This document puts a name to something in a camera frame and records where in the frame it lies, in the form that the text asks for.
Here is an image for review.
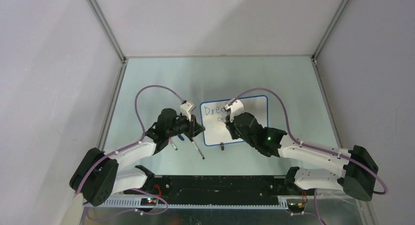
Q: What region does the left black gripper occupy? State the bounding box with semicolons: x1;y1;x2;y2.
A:
166;112;205;139

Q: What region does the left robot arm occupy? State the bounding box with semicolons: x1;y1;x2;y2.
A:
69;108;205;206

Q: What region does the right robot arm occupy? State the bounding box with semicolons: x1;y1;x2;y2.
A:
225;112;378;202

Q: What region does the blue framed whiteboard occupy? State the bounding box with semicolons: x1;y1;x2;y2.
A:
200;95;269;146

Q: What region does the black whiteboard marker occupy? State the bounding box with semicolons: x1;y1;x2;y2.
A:
191;139;205;159

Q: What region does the green whiteboard marker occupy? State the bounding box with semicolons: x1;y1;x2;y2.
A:
169;138;178;151

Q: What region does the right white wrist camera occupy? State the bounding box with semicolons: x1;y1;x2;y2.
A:
224;100;244;122

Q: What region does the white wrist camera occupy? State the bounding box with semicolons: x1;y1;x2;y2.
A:
180;100;195;121
224;100;244;122

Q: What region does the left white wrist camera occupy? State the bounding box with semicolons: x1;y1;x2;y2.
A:
180;100;195;121

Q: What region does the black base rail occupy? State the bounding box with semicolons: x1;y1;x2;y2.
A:
142;175;302;206

